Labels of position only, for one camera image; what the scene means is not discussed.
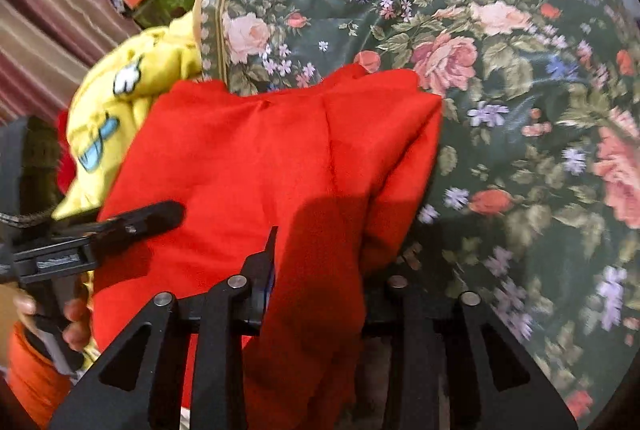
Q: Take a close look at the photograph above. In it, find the person's left hand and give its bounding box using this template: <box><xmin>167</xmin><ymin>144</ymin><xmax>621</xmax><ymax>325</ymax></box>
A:
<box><xmin>12</xmin><ymin>270</ymin><xmax>94</xmax><ymax>353</ymax></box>

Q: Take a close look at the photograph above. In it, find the orange sleeved left forearm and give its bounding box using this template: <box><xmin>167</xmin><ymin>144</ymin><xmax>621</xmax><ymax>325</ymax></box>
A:
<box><xmin>8</xmin><ymin>321</ymin><xmax>72</xmax><ymax>429</ymax></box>

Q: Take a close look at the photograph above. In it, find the striped pink curtain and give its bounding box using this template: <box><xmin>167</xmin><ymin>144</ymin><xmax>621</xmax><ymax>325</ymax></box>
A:
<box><xmin>1</xmin><ymin>0</ymin><xmax>140</xmax><ymax>123</ymax></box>

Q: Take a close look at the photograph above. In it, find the yellow cartoon blanket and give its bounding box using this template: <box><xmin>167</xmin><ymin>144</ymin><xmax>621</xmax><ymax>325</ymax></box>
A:
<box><xmin>52</xmin><ymin>12</ymin><xmax>202</xmax><ymax>220</ymax></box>

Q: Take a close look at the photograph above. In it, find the red zip jacket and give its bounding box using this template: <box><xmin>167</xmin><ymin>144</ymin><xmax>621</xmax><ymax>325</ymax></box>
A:
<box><xmin>65</xmin><ymin>64</ymin><xmax>442</xmax><ymax>429</ymax></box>

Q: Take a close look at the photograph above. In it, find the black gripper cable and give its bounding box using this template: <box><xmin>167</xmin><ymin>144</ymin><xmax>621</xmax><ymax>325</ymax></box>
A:
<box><xmin>0</xmin><ymin>203</ymin><xmax>57</xmax><ymax>229</ymax></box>

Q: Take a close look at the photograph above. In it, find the dark floral bedspread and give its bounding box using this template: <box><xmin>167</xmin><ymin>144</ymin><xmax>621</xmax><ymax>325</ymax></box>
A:
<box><xmin>194</xmin><ymin>0</ymin><xmax>639</xmax><ymax>429</ymax></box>

